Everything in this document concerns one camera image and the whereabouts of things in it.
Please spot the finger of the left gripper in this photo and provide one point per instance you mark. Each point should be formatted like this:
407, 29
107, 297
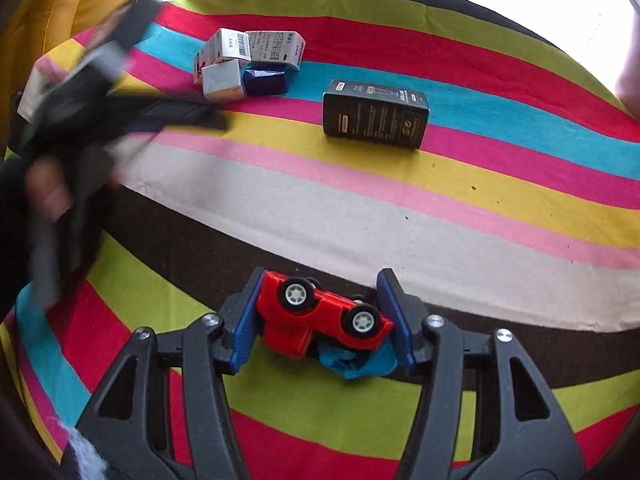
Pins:
154, 115

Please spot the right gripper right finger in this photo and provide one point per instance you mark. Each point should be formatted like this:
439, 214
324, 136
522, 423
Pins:
519, 429

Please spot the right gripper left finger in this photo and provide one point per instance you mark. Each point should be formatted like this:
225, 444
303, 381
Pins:
128, 417

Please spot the silver white small box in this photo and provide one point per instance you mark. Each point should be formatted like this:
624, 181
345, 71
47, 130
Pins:
222, 82

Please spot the red toy truck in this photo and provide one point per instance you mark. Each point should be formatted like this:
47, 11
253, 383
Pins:
349, 336

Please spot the long white box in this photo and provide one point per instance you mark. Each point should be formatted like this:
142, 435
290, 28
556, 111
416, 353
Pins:
45, 75

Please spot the left hand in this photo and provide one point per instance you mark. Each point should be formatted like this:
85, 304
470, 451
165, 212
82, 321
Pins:
26, 187

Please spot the white red-dots medicine box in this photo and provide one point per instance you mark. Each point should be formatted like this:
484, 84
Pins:
225, 45

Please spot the dark blue box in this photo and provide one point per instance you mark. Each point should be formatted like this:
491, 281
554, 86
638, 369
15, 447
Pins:
265, 79

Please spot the yellow leather sofa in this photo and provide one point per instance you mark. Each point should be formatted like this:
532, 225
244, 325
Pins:
36, 27

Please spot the white text medicine box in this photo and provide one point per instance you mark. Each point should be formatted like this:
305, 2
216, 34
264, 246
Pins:
276, 47

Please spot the black product box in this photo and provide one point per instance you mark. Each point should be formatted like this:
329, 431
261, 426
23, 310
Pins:
375, 113

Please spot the striped colourful tablecloth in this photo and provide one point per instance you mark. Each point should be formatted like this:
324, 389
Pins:
519, 209

